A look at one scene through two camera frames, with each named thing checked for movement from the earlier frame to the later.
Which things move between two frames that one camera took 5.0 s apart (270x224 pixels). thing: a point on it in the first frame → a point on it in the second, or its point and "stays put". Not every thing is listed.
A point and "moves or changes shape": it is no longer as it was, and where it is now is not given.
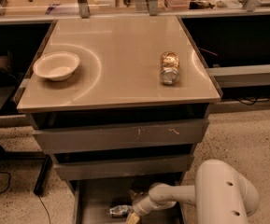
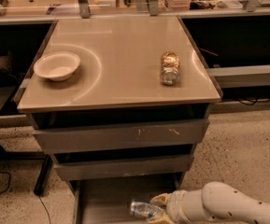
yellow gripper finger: x=132 y=194 → x=160 y=199
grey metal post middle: x=153 y=0 stays put
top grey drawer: x=182 y=134 stays put
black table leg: x=38 y=187 stays put
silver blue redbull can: x=120 y=211 moves or changes shape
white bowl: x=56 y=65 stays put
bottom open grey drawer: x=94 y=198 stays put
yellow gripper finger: x=134 y=218 → x=162 y=218
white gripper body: x=139 y=206 → x=174 y=206
